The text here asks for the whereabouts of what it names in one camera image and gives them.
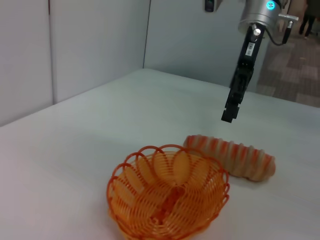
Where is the orange plastic wire basket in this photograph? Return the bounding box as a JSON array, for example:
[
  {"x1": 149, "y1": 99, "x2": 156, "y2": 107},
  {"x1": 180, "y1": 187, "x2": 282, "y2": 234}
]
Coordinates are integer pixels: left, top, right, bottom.
[{"x1": 106, "y1": 143, "x2": 231, "y2": 240}]

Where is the person in dark clothes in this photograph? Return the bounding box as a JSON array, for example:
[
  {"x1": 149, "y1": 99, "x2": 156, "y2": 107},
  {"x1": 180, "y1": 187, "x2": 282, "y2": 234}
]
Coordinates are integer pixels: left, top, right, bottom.
[{"x1": 298, "y1": 0, "x2": 317, "y2": 39}]

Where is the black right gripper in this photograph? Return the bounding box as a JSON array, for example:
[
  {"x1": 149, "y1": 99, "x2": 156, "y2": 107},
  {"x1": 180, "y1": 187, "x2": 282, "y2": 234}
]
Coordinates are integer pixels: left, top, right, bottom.
[{"x1": 220, "y1": 23, "x2": 264, "y2": 124}]

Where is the long striped bread loaf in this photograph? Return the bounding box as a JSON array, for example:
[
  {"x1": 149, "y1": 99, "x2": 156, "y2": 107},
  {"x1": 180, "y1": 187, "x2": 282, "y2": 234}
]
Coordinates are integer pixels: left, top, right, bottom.
[{"x1": 183, "y1": 134, "x2": 277, "y2": 182}]

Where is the silver cable connector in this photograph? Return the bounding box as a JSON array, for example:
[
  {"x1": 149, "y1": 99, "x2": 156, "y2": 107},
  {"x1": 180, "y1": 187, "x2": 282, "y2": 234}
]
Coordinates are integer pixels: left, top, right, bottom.
[{"x1": 278, "y1": 13, "x2": 300, "y2": 29}]

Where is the black cable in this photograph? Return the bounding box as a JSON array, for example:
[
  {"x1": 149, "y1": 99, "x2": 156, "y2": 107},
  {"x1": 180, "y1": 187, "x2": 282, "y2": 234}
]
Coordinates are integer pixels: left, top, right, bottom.
[{"x1": 263, "y1": 21, "x2": 294, "y2": 47}]

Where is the black wall-mounted device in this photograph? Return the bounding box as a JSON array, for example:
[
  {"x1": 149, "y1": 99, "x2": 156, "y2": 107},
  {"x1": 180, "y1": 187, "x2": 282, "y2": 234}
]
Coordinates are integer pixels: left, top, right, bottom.
[{"x1": 204, "y1": 0, "x2": 216, "y2": 13}]

